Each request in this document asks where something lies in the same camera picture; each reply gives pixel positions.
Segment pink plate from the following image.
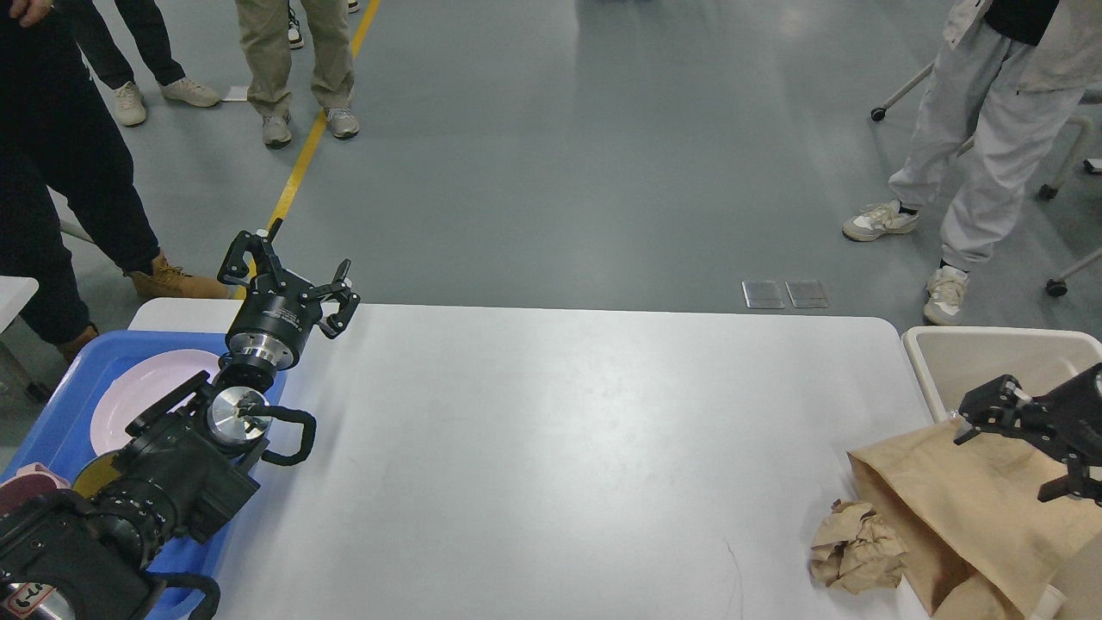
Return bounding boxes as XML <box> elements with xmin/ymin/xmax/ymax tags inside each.
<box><xmin>90</xmin><ymin>349</ymin><xmax>218</xmax><ymax>456</ymax></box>

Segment beige plastic bin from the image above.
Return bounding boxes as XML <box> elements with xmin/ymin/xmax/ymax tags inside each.
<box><xmin>903</xmin><ymin>328</ymin><xmax>1101</xmax><ymax>619</ymax></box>

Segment blue mug yellow inside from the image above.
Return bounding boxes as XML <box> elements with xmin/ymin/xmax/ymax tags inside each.
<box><xmin>71</xmin><ymin>449</ymin><xmax>121</xmax><ymax>499</ymax></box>

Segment person in black clothes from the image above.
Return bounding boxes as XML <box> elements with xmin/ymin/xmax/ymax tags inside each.
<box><xmin>1</xmin><ymin>1</ymin><xmax>229</xmax><ymax>362</ymax></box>

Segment person in dark trousers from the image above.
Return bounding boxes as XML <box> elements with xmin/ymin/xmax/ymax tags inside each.
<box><xmin>55</xmin><ymin>1</ymin><xmax>222</xmax><ymax>128</ymax></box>

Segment person in khaki trousers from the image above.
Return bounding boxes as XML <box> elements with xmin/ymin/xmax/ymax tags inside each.
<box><xmin>234</xmin><ymin>0</ymin><xmax>361</xmax><ymax>149</ymax></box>

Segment brown paper ball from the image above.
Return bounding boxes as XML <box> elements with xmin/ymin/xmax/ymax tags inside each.
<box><xmin>809</xmin><ymin>499</ymin><xmax>907</xmax><ymax>595</ymax></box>

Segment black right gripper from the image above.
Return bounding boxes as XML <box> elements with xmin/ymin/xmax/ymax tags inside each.
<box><xmin>953</xmin><ymin>363</ymin><xmax>1101</xmax><ymax>505</ymax></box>

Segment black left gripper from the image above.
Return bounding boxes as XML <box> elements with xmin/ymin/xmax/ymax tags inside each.
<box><xmin>218</xmin><ymin>219</ymin><xmax>361</xmax><ymax>370</ymax></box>

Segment pink mug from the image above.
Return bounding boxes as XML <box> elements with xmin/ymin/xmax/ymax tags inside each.
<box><xmin>1</xmin><ymin>463</ymin><xmax>71</xmax><ymax>516</ymax></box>

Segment person in grey sweatpants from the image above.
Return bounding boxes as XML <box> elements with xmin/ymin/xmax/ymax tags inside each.
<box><xmin>842</xmin><ymin>1</ymin><xmax>1101</xmax><ymax>326</ymax></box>

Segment metal floor plates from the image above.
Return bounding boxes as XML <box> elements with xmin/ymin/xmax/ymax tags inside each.
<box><xmin>741</xmin><ymin>280</ymin><xmax>830</xmax><ymax>311</ymax></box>

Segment large brown paper bag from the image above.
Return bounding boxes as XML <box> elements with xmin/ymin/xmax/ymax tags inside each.
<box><xmin>849</xmin><ymin>420</ymin><xmax>1099</xmax><ymax>619</ymax></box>

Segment blue plastic tray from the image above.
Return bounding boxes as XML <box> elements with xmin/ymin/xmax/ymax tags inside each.
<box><xmin>6</xmin><ymin>331</ymin><xmax>282</xmax><ymax>619</ymax></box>

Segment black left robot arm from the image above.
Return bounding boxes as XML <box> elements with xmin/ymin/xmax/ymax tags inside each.
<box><xmin>3</xmin><ymin>220</ymin><xmax>361</xmax><ymax>619</ymax></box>

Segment white sneaker top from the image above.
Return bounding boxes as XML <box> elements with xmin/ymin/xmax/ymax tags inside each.
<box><xmin>288</xmin><ymin>8</ymin><xmax>304</xmax><ymax>50</ymax></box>

